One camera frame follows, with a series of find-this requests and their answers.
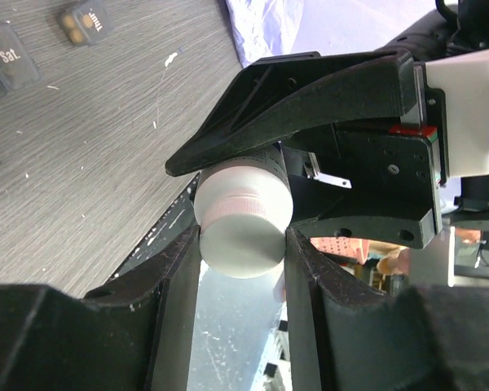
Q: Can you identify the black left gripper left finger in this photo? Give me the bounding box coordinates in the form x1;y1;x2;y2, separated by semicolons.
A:
0;226;200;390

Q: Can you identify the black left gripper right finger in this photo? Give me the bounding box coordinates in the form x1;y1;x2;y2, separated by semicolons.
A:
284;230;489;390

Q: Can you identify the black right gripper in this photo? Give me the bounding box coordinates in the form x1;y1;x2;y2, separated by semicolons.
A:
165;50;443;248

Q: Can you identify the white capped pill bottle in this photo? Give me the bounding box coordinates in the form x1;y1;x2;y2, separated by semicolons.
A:
194;143;293;231

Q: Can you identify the white pill bottle cap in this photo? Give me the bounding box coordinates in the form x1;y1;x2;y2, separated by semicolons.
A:
199;195;291;279

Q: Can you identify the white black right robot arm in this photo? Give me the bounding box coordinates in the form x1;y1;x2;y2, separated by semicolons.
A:
165;1;489;248

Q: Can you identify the lavender crumpled cloth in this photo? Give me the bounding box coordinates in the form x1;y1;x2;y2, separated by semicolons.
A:
222;0;434;68

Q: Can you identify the brown Thur pill box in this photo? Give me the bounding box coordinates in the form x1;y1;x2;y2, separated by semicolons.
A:
58;0;114;46

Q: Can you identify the grey Sat pill box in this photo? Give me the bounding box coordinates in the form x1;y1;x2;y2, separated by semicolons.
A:
0;23;41;98

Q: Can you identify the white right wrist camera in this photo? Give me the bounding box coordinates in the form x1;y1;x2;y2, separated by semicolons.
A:
425;50;489;178

